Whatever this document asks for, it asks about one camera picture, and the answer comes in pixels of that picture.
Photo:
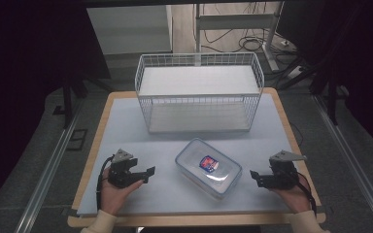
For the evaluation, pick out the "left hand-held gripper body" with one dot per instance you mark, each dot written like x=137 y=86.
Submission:
x=120 y=171

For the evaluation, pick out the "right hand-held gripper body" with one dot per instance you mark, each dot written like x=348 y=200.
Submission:
x=281 y=173

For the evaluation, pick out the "person's left hand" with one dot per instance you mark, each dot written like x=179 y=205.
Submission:
x=115 y=194

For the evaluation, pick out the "person's right hand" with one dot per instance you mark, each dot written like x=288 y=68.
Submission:
x=293 y=197

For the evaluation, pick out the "pale blue table mat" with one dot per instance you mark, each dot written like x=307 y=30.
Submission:
x=162 y=194

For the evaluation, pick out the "clear plastic food container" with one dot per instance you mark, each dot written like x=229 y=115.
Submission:
x=209 y=168

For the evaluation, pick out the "black metal stand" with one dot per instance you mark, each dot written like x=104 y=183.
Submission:
x=68 y=97

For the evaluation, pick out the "white power strip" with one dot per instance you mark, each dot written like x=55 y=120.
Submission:
x=295 y=73

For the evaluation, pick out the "dark curtain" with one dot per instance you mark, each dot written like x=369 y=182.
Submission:
x=29 y=64
x=353 y=64

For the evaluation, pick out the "white cabinet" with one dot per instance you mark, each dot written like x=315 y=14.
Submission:
x=129 y=29

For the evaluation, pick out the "black rectangular floor frame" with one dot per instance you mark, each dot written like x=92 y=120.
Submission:
x=77 y=139

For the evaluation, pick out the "aluminium floor rail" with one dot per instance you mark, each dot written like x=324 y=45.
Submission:
x=353 y=161
x=48 y=174

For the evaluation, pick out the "white metal desk frame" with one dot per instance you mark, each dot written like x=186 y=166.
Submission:
x=236 y=21

